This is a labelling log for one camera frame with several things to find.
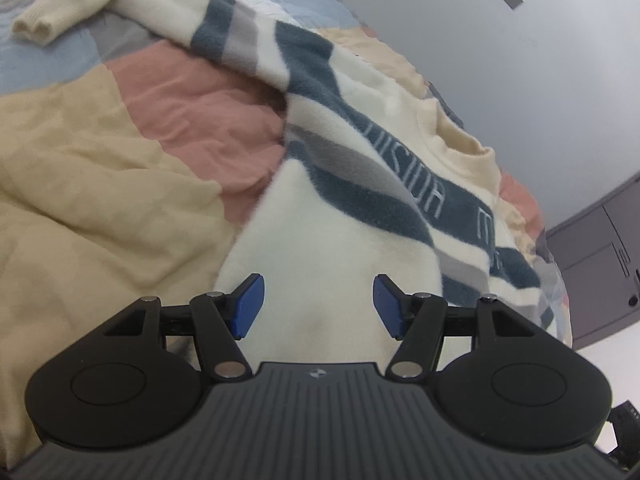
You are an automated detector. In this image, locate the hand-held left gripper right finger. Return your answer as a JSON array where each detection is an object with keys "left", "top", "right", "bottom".
[{"left": 373, "top": 274, "right": 538, "bottom": 380}]

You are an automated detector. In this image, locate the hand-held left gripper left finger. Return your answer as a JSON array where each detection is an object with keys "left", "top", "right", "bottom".
[{"left": 102, "top": 273, "right": 266, "bottom": 381}]

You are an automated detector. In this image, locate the cream sweater with blue stripes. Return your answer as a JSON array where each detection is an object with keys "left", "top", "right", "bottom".
[{"left": 11, "top": 0, "right": 556, "bottom": 361}]

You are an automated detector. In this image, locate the grey wardrobe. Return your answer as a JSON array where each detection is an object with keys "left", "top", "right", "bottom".
[{"left": 544, "top": 175, "right": 640, "bottom": 351}]

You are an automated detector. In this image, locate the pastel checkered quilt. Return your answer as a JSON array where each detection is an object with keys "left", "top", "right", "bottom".
[{"left": 0, "top": 0, "right": 573, "bottom": 461}]

